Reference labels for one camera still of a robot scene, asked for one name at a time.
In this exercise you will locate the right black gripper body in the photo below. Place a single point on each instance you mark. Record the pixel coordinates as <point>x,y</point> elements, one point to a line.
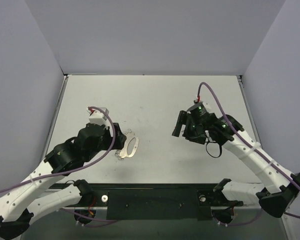
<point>180,123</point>

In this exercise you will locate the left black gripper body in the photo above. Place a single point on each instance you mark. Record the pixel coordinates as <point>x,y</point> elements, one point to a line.
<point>117,136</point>

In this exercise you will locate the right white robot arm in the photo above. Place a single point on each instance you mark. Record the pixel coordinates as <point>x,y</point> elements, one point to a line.
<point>278,186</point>

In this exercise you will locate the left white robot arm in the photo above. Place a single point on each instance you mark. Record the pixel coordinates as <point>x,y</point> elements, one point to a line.
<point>70,155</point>

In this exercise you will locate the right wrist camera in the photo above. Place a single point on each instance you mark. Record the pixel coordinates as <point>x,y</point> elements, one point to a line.
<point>205,104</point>

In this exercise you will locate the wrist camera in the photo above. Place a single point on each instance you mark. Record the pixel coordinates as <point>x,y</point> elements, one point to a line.
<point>96,117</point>
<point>205,104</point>

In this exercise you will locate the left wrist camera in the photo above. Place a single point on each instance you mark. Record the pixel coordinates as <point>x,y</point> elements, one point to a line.
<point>96,117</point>

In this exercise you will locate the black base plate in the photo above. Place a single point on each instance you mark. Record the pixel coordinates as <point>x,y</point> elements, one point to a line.
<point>158,211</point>

